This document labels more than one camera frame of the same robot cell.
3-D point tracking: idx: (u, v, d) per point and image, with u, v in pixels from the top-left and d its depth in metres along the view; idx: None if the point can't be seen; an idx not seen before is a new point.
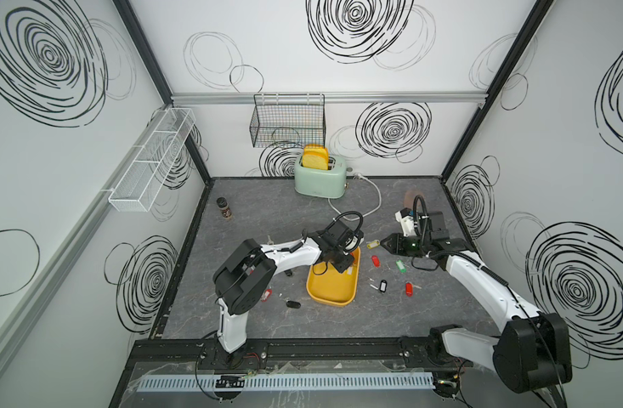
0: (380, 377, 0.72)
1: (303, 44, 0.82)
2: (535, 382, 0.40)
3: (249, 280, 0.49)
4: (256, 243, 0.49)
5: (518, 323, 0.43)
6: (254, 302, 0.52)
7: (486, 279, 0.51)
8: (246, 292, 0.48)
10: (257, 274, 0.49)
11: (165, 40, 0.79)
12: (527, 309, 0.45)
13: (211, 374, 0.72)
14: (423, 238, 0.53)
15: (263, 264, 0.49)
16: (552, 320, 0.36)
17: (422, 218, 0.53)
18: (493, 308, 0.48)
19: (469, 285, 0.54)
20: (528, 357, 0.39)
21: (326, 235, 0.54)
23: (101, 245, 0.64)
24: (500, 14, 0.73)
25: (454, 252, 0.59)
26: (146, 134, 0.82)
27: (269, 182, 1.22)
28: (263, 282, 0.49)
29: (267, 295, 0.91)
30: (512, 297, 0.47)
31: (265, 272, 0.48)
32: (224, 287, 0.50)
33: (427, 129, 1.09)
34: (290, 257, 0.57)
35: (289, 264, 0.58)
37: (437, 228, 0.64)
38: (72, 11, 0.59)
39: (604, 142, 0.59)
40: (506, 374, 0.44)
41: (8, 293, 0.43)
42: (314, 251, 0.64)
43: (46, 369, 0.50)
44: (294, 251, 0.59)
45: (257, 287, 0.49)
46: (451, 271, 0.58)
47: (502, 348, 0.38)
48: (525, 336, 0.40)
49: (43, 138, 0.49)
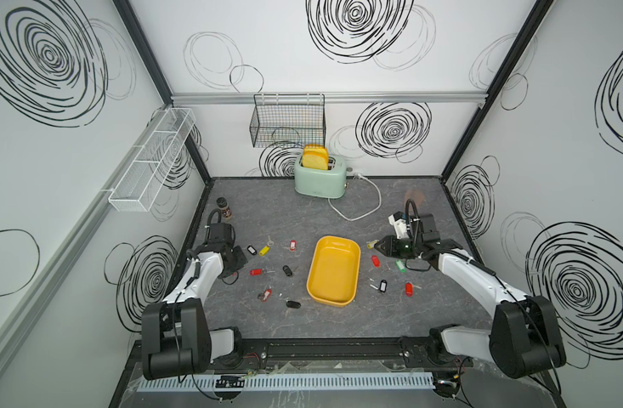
0: (379, 377, 0.72)
1: (303, 44, 0.82)
2: (530, 366, 0.41)
3: (187, 331, 0.42)
4: (161, 303, 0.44)
5: (507, 308, 0.44)
6: (210, 342, 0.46)
7: (476, 271, 0.54)
8: (196, 346, 0.42)
10: (189, 325, 0.42)
11: (166, 40, 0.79)
12: (513, 294, 0.47)
13: (211, 374, 0.72)
14: (416, 239, 0.73)
15: (184, 311, 0.42)
16: (540, 303, 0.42)
17: (415, 222, 0.71)
18: (484, 297, 0.49)
19: (462, 279, 0.55)
20: (521, 341, 0.41)
21: (211, 238, 0.70)
23: (101, 245, 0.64)
24: (500, 15, 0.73)
25: (444, 251, 0.61)
26: (145, 134, 0.82)
27: (269, 183, 1.22)
28: (201, 318, 0.44)
29: (267, 294, 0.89)
30: (499, 285, 0.49)
31: (197, 314, 0.43)
32: (174, 363, 0.41)
33: (427, 129, 1.09)
34: (201, 282, 0.51)
35: (205, 286, 0.53)
37: (428, 231, 0.67)
38: (73, 11, 0.59)
39: (604, 141, 0.59)
40: (505, 362, 0.44)
41: (8, 293, 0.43)
42: (212, 255, 0.60)
43: (48, 369, 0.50)
44: (200, 274, 0.53)
45: (201, 328, 0.44)
46: (444, 269, 0.60)
47: (497, 335, 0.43)
48: (514, 318, 0.42)
49: (42, 138, 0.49)
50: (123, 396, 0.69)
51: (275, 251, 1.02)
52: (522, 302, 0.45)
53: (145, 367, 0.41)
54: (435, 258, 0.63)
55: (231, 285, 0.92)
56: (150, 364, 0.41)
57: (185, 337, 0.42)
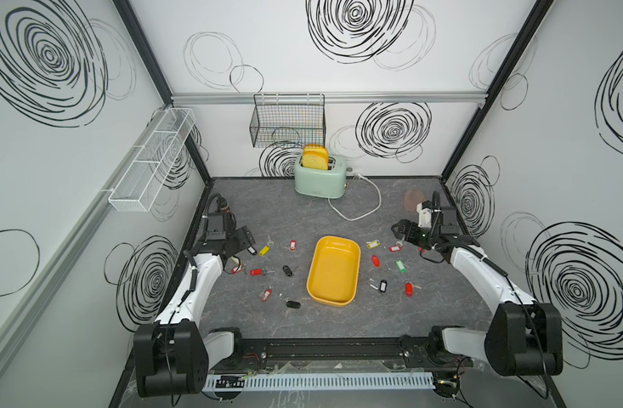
0: (380, 377, 0.72)
1: (303, 44, 0.82)
2: (521, 366, 0.41)
3: (180, 351, 0.40)
4: (153, 326, 0.41)
5: (511, 308, 0.44)
6: (206, 359, 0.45)
7: (486, 269, 0.53)
8: (190, 368, 0.40)
10: (184, 349, 0.40)
11: (166, 40, 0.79)
12: (521, 297, 0.46)
13: (210, 374, 0.72)
14: (434, 230, 0.72)
15: (178, 333, 0.40)
16: (546, 309, 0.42)
17: (436, 212, 0.69)
18: (490, 295, 0.49)
19: (472, 276, 0.55)
20: (516, 342, 0.41)
21: (211, 235, 0.65)
23: (100, 245, 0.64)
24: (499, 15, 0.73)
25: (459, 245, 0.60)
26: (146, 134, 0.82)
27: (269, 183, 1.22)
28: (195, 337, 0.42)
29: (267, 294, 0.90)
30: (507, 286, 0.48)
31: (190, 337, 0.40)
32: (168, 382, 0.40)
33: (427, 129, 1.09)
34: (198, 294, 0.48)
35: (201, 298, 0.49)
37: (448, 223, 0.66)
38: (72, 11, 0.59)
39: (604, 141, 0.59)
40: (496, 359, 0.45)
41: (8, 293, 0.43)
42: (209, 257, 0.56)
43: (48, 370, 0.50)
44: (195, 286, 0.49)
45: (195, 350, 0.41)
46: (455, 264, 0.60)
47: (494, 332, 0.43)
48: (514, 318, 0.42)
49: (42, 138, 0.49)
50: (123, 396, 0.69)
51: (275, 251, 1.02)
52: (527, 305, 0.44)
53: (140, 388, 0.40)
54: (448, 252, 0.62)
55: (231, 285, 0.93)
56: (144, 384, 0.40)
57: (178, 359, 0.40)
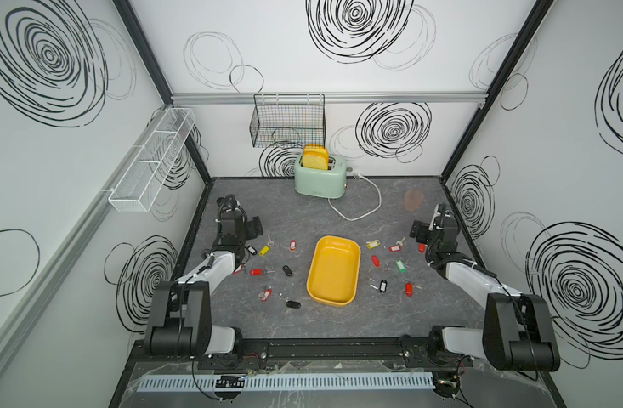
0: (380, 377, 0.72)
1: (303, 44, 0.82)
2: (518, 359, 0.41)
3: (190, 308, 0.44)
4: (174, 283, 0.47)
5: (500, 298, 0.47)
6: (209, 330, 0.48)
7: (478, 273, 0.58)
8: (195, 326, 0.43)
10: (194, 305, 0.44)
11: (166, 40, 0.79)
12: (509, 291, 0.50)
13: (211, 374, 0.72)
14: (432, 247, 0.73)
15: (191, 292, 0.45)
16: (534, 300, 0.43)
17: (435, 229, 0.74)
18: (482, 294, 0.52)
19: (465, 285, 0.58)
20: (509, 331, 0.43)
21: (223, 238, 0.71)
23: (100, 245, 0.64)
24: (499, 15, 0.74)
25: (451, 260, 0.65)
26: (145, 135, 0.81)
27: (269, 182, 1.22)
28: (205, 299, 0.46)
29: (267, 295, 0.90)
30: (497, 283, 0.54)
31: (202, 294, 0.45)
32: (172, 342, 0.42)
33: (427, 129, 1.09)
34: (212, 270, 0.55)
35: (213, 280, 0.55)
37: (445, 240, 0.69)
38: (73, 11, 0.59)
39: (604, 142, 0.59)
40: (495, 354, 0.45)
41: (8, 294, 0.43)
42: (226, 255, 0.63)
43: (48, 370, 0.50)
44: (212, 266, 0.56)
45: (203, 310, 0.45)
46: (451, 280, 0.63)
47: (489, 328, 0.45)
48: (505, 308, 0.44)
49: (42, 138, 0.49)
50: (123, 396, 0.69)
51: (275, 251, 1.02)
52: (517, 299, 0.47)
53: (147, 342, 0.42)
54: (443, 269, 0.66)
55: (232, 285, 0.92)
56: (152, 339, 0.43)
57: (188, 319, 0.43)
